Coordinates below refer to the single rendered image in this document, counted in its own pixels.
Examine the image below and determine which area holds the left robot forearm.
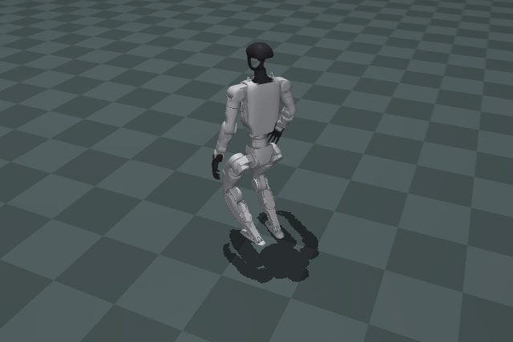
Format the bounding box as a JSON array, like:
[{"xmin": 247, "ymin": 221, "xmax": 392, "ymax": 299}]
[{"xmin": 214, "ymin": 121, "xmax": 232, "ymax": 158}]

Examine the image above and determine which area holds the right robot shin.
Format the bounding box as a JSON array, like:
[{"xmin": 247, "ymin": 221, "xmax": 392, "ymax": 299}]
[{"xmin": 256, "ymin": 176, "xmax": 281, "ymax": 232}]

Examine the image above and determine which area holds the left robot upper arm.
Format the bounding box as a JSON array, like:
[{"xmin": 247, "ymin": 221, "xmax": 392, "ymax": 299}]
[{"xmin": 224, "ymin": 83, "xmax": 247, "ymax": 135}]

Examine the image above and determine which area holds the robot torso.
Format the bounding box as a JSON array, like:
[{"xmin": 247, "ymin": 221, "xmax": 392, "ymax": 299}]
[{"xmin": 240, "ymin": 73, "xmax": 281, "ymax": 168}]

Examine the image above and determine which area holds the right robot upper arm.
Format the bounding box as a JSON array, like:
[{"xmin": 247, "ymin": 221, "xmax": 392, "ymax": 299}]
[{"xmin": 276, "ymin": 77, "xmax": 297, "ymax": 119}]

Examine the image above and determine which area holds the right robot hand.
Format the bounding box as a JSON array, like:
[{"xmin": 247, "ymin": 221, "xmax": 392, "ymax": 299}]
[{"xmin": 267, "ymin": 124, "xmax": 284, "ymax": 144}]

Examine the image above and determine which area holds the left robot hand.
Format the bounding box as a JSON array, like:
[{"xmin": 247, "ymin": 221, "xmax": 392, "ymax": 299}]
[{"xmin": 212, "ymin": 154, "xmax": 223, "ymax": 179}]

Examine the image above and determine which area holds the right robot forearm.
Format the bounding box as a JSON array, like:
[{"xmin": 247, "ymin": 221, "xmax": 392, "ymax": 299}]
[{"xmin": 275, "ymin": 115, "xmax": 294, "ymax": 132}]

